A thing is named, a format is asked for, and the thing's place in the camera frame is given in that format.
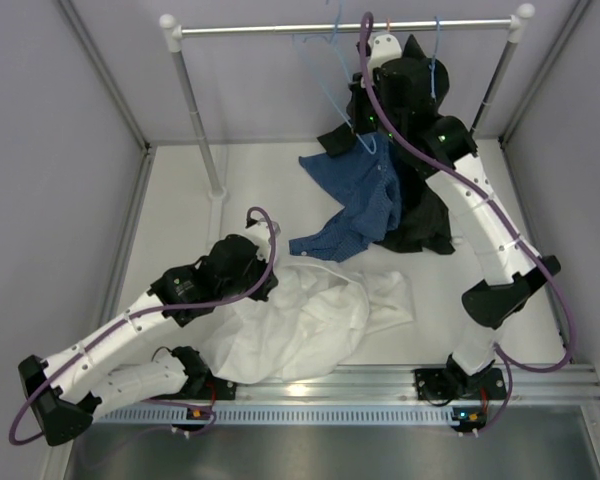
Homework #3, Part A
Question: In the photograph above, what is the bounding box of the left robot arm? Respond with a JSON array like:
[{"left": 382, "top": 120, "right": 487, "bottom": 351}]
[{"left": 18, "top": 233, "right": 278, "bottom": 446}]

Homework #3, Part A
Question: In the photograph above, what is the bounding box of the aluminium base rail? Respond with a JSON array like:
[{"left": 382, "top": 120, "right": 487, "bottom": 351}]
[{"left": 235, "top": 364, "right": 600, "bottom": 405}]

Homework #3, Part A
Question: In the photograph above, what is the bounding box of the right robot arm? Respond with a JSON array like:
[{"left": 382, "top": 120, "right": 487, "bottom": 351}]
[{"left": 350, "top": 57, "right": 561, "bottom": 407}]

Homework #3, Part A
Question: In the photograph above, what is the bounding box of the white clothes rack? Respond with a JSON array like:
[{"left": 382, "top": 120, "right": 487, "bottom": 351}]
[{"left": 157, "top": 3, "right": 538, "bottom": 201}]

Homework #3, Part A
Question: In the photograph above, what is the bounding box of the perforated cable duct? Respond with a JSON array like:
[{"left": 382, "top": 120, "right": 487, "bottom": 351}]
[{"left": 98, "top": 404, "right": 481, "bottom": 427}]

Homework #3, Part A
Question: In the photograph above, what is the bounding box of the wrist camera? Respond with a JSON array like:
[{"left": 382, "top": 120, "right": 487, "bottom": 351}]
[
  {"left": 364, "top": 32, "right": 402, "bottom": 76},
  {"left": 242, "top": 219, "right": 281, "bottom": 262}
]

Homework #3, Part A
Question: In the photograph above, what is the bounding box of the blue checked shirt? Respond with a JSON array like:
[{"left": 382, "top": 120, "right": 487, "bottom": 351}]
[{"left": 289, "top": 134, "right": 402, "bottom": 262}]

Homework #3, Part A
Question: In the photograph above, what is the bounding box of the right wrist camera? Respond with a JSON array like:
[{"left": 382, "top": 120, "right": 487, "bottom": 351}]
[{"left": 364, "top": 32, "right": 402, "bottom": 76}]

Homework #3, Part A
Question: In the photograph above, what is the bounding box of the right aluminium frame post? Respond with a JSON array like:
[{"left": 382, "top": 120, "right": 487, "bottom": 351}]
[{"left": 505, "top": 1, "right": 600, "bottom": 364}]

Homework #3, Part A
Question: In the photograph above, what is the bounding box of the black shirt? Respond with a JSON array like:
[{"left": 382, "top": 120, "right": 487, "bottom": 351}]
[{"left": 318, "top": 35, "right": 475, "bottom": 255}]

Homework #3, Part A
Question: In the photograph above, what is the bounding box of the light blue hanger with black shirt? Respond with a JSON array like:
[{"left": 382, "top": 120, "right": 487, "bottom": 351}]
[{"left": 429, "top": 15, "right": 442, "bottom": 101}]

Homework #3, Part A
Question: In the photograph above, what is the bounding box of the aluminium frame post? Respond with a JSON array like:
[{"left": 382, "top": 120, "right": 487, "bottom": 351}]
[
  {"left": 54, "top": 0, "right": 156, "bottom": 241},
  {"left": 505, "top": 1, "right": 600, "bottom": 364}
]

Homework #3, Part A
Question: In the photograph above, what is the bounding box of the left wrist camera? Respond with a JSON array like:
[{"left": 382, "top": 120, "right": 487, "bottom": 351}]
[{"left": 242, "top": 219, "right": 281, "bottom": 262}]

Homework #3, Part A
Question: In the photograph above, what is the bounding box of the white shirt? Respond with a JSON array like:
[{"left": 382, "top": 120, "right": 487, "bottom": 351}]
[{"left": 194, "top": 262, "right": 415, "bottom": 384}]

